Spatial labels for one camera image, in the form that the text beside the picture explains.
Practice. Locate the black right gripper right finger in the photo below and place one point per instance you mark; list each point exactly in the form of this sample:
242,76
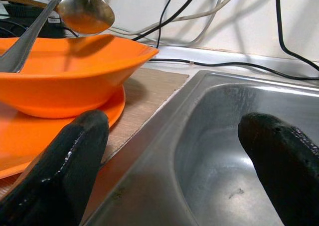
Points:
286,173

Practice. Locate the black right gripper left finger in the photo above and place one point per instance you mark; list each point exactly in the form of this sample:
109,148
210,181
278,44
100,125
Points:
57,181

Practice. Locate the silver metal fork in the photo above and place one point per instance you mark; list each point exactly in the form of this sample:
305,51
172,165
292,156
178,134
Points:
25,41

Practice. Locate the orange plastic plate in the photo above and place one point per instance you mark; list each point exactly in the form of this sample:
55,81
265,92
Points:
20,141

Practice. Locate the stainless steel sink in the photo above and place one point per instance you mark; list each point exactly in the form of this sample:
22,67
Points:
211,148

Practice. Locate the orange plastic bowl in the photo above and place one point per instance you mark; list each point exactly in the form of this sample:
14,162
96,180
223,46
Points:
74,91

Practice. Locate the beige woven placemat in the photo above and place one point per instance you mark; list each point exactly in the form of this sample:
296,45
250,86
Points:
149,99

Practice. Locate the black power adapter brick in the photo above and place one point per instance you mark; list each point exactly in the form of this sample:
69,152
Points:
49,30

